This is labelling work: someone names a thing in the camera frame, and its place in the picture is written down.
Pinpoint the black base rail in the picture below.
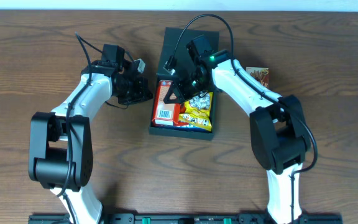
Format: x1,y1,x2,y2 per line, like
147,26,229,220
28,212,344,224

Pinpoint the blue Oreo cookie pack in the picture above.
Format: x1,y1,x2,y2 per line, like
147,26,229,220
166,124,204,132

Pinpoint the red cardboard snack box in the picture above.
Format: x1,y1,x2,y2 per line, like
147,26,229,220
152,80,180,126

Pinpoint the black gift box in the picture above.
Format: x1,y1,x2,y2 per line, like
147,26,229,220
149,27,219,141

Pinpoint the yellow Hacks candy bag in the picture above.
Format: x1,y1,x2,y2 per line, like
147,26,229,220
178,92,213,131

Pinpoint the red Hacks candy bag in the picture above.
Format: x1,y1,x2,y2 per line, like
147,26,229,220
178,103,188,126

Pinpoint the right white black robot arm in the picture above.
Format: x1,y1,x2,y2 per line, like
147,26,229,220
164,35,316,223

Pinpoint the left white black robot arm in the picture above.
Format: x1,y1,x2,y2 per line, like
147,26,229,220
28,44,153,223

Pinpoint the brown Pocky box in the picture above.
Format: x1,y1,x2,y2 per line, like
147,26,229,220
246,67,270,88

